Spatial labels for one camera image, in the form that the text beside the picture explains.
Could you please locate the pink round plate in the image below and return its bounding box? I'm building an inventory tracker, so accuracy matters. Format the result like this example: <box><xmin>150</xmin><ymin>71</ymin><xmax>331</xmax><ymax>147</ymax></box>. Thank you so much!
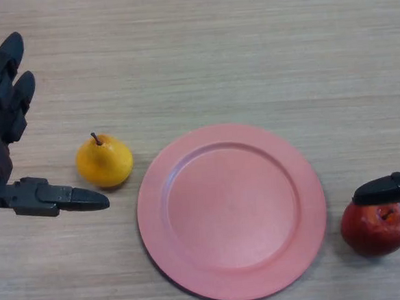
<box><xmin>132</xmin><ymin>116</ymin><xmax>334</xmax><ymax>300</ymax></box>

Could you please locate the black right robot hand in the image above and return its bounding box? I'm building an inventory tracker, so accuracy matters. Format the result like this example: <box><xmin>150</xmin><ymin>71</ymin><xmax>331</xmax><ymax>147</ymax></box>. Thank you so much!
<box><xmin>340</xmin><ymin>21</ymin><xmax>400</xmax><ymax>212</ymax></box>

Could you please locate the yellow pear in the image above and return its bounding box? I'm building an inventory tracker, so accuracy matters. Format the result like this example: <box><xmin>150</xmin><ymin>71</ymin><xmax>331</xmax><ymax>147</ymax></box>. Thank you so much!
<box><xmin>73</xmin><ymin>129</ymin><xmax>136</xmax><ymax>191</ymax></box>

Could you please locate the red apple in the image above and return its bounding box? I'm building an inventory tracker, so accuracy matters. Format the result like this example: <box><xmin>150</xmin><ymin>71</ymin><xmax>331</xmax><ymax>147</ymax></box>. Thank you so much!
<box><xmin>339</xmin><ymin>199</ymin><xmax>400</xmax><ymax>260</ymax></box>

